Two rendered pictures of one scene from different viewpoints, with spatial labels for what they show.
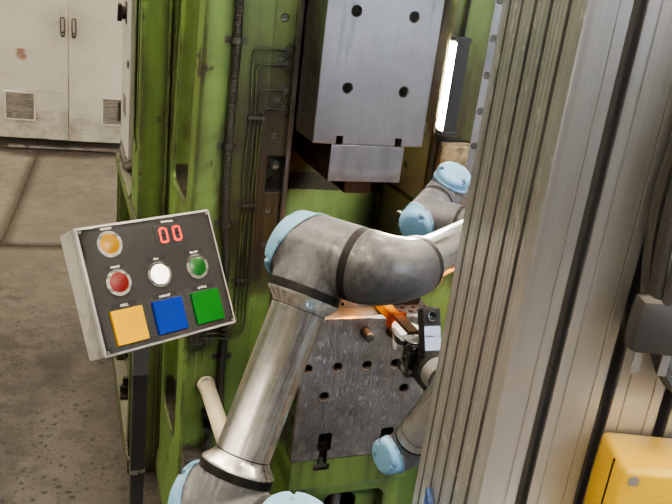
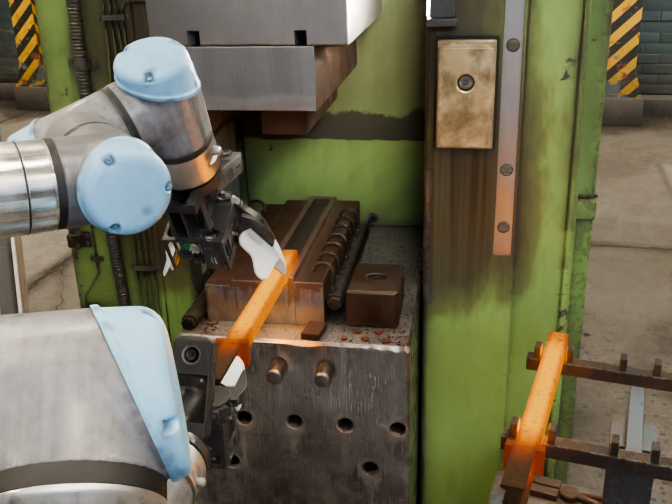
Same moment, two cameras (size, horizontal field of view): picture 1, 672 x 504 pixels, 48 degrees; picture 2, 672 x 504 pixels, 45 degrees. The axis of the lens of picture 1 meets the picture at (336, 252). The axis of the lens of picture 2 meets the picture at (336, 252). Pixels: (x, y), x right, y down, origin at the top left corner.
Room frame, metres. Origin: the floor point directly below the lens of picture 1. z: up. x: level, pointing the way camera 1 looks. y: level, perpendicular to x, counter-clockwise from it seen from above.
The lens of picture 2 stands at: (0.94, -0.78, 1.52)
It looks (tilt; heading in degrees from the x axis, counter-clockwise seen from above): 22 degrees down; 31
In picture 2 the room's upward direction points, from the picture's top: 2 degrees counter-clockwise
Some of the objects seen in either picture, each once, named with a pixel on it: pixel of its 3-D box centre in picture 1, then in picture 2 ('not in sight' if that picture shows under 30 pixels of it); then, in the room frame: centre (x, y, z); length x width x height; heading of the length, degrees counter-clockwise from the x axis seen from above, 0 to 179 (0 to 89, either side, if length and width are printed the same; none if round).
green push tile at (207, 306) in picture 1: (206, 306); not in sight; (1.60, 0.28, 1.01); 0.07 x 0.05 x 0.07; 136
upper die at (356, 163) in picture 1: (339, 144); (281, 57); (2.10, 0.03, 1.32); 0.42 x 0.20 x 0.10; 21
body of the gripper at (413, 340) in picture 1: (423, 360); (194, 436); (1.52, -0.22, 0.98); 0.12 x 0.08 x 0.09; 21
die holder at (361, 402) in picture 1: (331, 342); (325, 374); (2.12, -0.02, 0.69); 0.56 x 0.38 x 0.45; 21
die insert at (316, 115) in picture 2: (339, 168); (302, 98); (2.14, 0.02, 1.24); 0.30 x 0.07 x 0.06; 21
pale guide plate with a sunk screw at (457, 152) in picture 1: (449, 171); (465, 94); (2.14, -0.30, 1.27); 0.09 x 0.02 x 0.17; 111
